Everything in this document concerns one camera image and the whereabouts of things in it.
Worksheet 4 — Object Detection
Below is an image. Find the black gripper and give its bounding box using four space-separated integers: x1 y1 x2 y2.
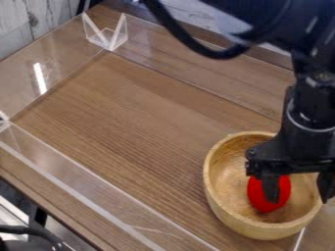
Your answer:
244 87 335 204

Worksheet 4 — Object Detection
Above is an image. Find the red felt strawberry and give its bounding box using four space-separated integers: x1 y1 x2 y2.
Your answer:
247 176 292 214

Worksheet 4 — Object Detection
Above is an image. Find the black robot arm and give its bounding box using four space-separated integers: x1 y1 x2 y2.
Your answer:
208 0 335 202

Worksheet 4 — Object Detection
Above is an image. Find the wooden bowl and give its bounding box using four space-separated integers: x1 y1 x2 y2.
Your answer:
203 131 322 240

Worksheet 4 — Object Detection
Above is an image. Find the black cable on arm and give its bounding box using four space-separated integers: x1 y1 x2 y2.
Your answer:
141 0 252 61

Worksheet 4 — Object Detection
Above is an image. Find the clear acrylic front wall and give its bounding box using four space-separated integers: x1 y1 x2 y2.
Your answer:
0 122 219 251

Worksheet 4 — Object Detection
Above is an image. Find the black cable lower left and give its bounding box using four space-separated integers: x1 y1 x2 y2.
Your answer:
0 225 63 246

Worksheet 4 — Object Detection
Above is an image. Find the clear acrylic corner bracket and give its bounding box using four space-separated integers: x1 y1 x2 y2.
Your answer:
81 14 128 52

